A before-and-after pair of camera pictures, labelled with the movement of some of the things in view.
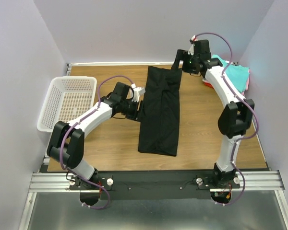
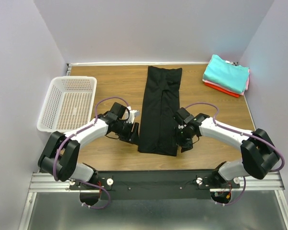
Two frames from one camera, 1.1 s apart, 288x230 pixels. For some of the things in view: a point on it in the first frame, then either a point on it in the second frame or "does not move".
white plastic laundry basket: (67, 97) does not move
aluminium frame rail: (250, 181) does not move
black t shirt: (159, 124) does not move
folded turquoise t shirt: (238, 75) does not move
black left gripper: (138, 110) to (130, 133)
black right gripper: (180, 60) to (182, 142)
